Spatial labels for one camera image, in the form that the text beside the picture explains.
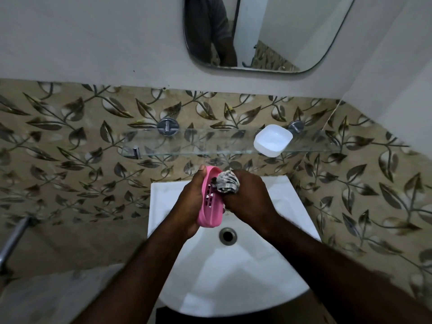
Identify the metal sink drain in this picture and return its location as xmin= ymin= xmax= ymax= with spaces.
xmin=218 ymin=227 xmax=238 ymax=247

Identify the chrome wall tap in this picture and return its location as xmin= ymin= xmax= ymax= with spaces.
xmin=0 ymin=216 xmax=38 ymax=274

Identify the person's right forearm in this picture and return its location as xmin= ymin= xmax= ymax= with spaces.
xmin=260 ymin=212 xmax=432 ymax=324

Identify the glass shelf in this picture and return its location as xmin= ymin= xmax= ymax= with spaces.
xmin=121 ymin=128 xmax=342 ymax=158

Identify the white sink basin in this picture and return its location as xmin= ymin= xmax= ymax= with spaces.
xmin=147 ymin=175 xmax=322 ymax=318

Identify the white soap dish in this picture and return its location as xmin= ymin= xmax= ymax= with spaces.
xmin=253 ymin=124 xmax=293 ymax=158

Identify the person's left forearm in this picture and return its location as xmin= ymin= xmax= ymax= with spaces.
xmin=71 ymin=216 xmax=200 ymax=324

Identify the checkered cleaning cloth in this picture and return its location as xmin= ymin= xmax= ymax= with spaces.
xmin=215 ymin=168 xmax=241 ymax=194

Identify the rounded wall mirror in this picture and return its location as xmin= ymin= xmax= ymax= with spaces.
xmin=183 ymin=0 xmax=358 ymax=74

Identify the pink soap dish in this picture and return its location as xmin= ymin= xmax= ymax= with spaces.
xmin=197 ymin=166 xmax=226 ymax=229

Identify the person's left hand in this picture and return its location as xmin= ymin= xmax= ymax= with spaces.
xmin=170 ymin=165 xmax=207 ymax=239

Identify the person's right hand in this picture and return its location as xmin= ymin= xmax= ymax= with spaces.
xmin=222 ymin=169 xmax=279 ymax=235

